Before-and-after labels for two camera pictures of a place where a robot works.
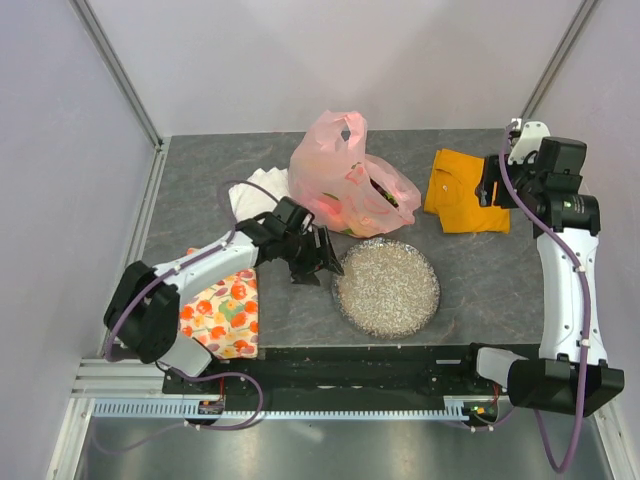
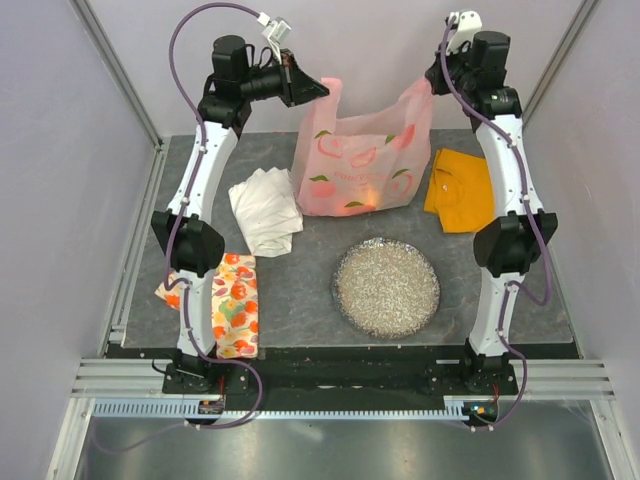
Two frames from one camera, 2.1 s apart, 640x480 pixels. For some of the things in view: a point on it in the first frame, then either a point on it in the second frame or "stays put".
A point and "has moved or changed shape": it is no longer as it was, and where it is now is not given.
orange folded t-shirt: x=451 y=193 stays put
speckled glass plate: x=389 y=289 stays put
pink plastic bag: x=346 y=190 has moved or changed shape
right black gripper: x=485 y=188 → x=435 y=74
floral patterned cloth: x=225 y=316 stays put
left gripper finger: x=329 y=256 → x=302 y=88
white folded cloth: x=248 y=201 stays put
